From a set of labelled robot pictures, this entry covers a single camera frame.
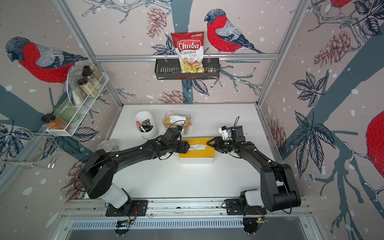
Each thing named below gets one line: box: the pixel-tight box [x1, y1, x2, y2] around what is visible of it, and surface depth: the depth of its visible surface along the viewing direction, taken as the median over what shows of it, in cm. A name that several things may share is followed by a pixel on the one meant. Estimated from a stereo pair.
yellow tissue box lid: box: [179, 137, 215, 158], surface depth 85 cm
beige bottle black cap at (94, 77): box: [82, 65, 105, 90], surface depth 85 cm
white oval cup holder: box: [134, 111, 158, 141], surface depth 95 cm
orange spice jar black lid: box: [41, 113, 70, 133], surface depth 63 cm
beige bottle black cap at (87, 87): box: [77, 78, 98, 98], surface depth 79 cm
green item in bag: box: [53, 102, 80, 123], surface depth 70 cm
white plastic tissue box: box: [178, 156, 215, 164], surface depth 89 cm
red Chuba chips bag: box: [171, 31, 205, 74], surface depth 83 cm
